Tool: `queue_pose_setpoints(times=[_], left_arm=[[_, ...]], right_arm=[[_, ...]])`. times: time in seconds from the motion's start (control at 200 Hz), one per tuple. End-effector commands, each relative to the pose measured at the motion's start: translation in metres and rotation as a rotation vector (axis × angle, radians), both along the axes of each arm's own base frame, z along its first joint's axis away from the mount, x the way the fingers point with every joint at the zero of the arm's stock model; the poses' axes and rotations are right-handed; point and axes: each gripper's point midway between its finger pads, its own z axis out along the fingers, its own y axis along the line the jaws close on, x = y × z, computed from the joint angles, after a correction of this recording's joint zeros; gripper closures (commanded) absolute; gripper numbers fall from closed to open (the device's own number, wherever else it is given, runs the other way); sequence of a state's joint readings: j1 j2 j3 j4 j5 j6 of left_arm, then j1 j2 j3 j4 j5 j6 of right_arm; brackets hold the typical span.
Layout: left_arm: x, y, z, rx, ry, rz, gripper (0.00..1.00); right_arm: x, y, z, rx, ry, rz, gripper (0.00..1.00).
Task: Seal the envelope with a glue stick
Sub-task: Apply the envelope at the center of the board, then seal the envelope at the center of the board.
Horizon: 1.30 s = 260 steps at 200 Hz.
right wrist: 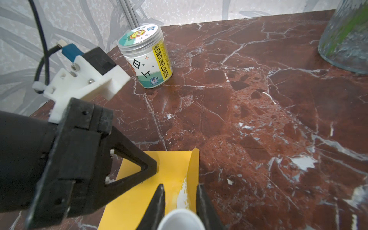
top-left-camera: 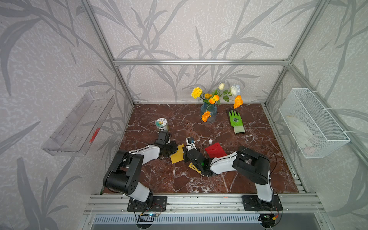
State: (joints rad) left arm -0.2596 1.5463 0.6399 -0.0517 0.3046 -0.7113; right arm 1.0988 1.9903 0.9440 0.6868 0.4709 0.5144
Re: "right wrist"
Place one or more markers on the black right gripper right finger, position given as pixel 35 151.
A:
pixel 206 211

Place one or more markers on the blue textured glass vase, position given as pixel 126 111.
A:
pixel 344 42

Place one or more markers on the white glue stick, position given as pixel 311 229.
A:
pixel 181 219

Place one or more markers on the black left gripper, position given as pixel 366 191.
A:
pixel 55 171

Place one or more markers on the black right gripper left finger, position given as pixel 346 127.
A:
pixel 155 211

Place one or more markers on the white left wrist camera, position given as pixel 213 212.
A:
pixel 93 73

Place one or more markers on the round sunflower label jar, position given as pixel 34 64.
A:
pixel 147 55

